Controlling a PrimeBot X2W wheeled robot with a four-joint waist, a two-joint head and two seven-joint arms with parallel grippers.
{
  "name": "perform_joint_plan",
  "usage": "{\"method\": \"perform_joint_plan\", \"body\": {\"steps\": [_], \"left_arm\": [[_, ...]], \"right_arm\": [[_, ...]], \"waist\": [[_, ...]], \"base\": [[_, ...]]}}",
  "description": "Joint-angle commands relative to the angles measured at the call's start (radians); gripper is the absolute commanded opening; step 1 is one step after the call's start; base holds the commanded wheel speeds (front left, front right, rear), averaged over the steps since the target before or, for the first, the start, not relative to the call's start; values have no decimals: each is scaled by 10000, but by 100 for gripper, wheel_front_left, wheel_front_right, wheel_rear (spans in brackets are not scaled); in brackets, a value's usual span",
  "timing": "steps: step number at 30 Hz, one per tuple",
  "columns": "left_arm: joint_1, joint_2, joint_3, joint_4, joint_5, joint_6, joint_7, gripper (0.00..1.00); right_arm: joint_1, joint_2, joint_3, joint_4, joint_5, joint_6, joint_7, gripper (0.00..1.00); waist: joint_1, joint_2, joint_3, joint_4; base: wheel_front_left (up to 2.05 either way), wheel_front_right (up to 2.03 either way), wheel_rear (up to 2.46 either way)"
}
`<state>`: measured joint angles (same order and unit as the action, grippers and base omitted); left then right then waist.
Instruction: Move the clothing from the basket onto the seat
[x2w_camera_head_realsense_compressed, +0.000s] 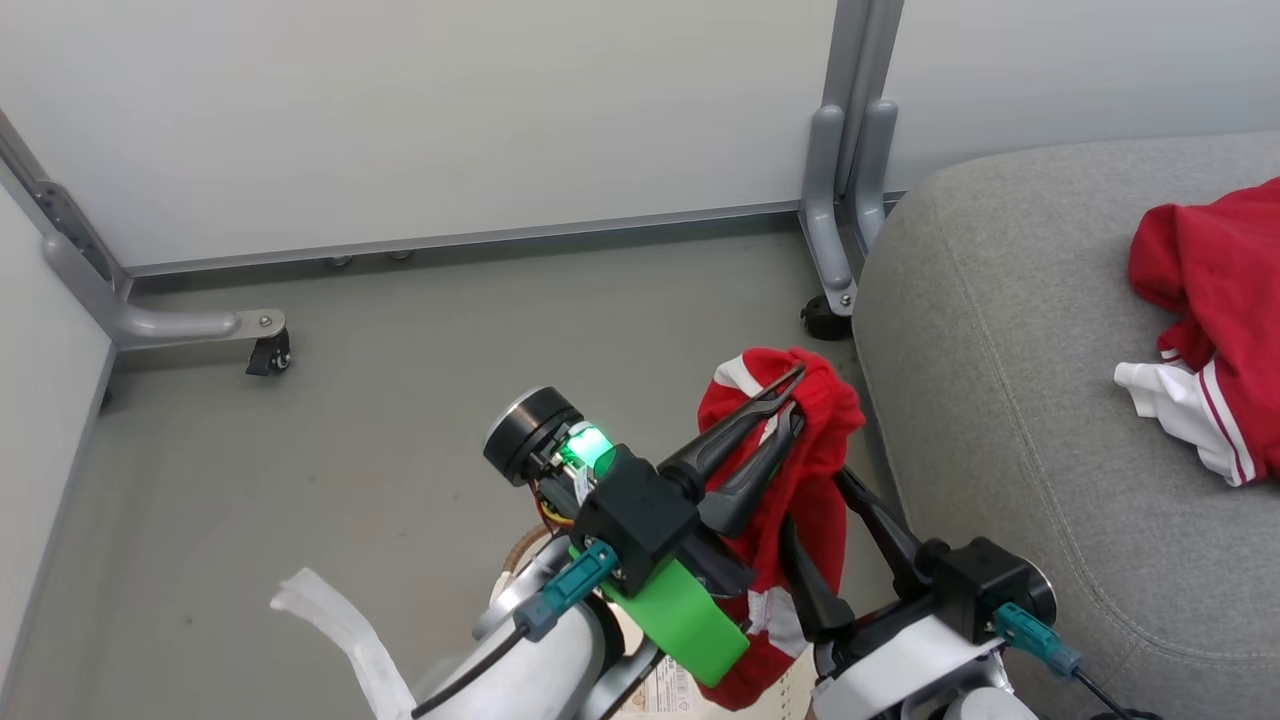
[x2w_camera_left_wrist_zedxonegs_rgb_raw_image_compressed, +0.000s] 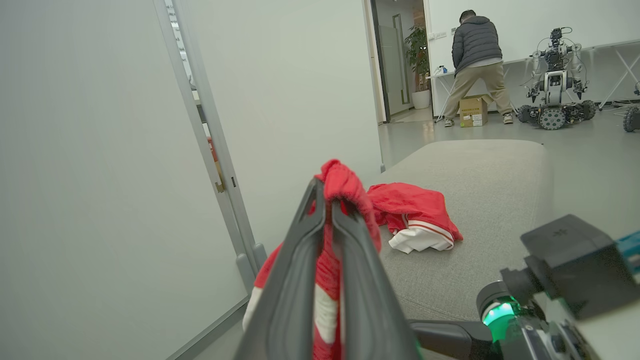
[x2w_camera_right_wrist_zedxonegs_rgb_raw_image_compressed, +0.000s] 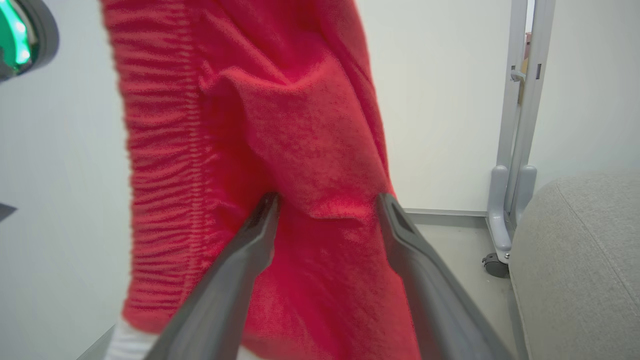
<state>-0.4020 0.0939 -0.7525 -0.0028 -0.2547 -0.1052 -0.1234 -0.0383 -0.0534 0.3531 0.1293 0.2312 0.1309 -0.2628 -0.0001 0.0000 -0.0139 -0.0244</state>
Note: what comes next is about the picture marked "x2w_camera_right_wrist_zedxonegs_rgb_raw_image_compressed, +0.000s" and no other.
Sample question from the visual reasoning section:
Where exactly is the dark partition caster wheel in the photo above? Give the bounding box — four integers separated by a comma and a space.
481, 252, 511, 279

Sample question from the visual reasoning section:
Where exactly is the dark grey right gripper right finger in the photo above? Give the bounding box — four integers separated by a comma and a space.
377, 193, 513, 360

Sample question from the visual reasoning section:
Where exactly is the grey fabric sofa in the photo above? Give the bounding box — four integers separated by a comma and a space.
507, 172, 640, 360

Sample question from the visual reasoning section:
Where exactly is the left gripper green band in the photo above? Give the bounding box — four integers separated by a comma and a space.
0, 0, 60, 83

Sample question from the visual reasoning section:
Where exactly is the red garment with white stripes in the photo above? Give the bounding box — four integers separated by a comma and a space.
100, 0, 423, 360

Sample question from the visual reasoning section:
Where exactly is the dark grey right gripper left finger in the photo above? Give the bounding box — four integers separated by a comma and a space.
145, 192, 280, 360

